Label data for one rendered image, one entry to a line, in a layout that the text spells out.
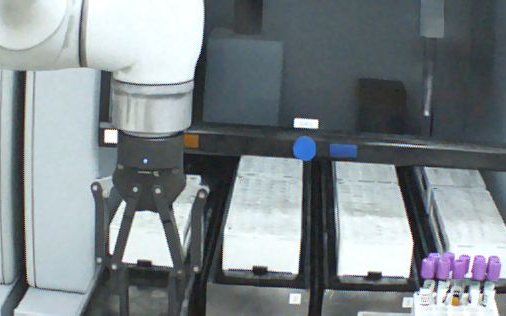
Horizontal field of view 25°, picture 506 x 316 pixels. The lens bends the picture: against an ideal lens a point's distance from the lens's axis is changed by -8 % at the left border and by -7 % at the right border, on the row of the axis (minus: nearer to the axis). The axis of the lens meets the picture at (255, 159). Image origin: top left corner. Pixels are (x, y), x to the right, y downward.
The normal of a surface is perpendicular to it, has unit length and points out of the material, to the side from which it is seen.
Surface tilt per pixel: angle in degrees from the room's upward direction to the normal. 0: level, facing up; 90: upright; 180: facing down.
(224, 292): 90
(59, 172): 90
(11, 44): 104
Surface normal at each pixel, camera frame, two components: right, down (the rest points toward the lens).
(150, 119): 0.09, 0.26
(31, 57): 0.11, 0.93
